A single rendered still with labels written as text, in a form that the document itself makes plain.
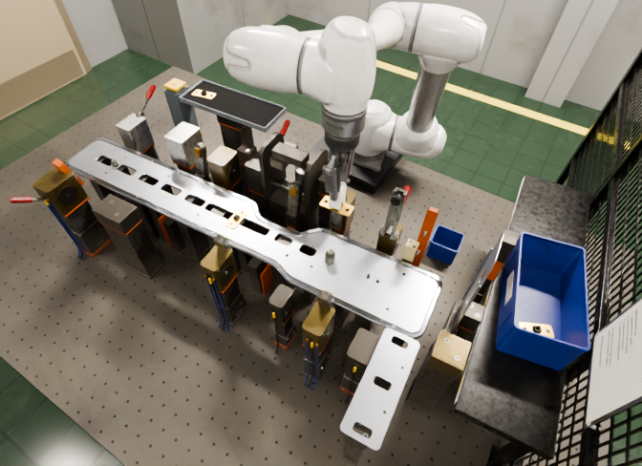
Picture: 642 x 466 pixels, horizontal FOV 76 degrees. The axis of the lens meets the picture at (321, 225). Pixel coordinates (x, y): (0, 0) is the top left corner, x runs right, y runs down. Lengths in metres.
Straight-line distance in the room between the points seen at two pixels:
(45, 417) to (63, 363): 0.81
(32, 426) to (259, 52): 2.03
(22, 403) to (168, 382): 1.14
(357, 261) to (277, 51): 0.69
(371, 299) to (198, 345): 0.62
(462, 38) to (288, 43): 0.62
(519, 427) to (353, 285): 0.52
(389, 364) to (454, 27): 0.91
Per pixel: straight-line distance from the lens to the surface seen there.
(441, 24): 1.28
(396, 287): 1.22
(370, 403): 1.08
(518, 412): 1.14
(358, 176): 1.85
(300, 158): 1.27
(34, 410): 2.45
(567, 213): 1.57
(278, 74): 0.79
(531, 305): 1.28
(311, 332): 1.08
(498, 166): 3.31
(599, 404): 1.03
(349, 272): 1.23
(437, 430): 1.41
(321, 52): 0.77
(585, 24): 3.89
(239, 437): 1.37
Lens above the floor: 2.03
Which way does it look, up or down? 51 degrees down
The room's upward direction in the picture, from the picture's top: 2 degrees clockwise
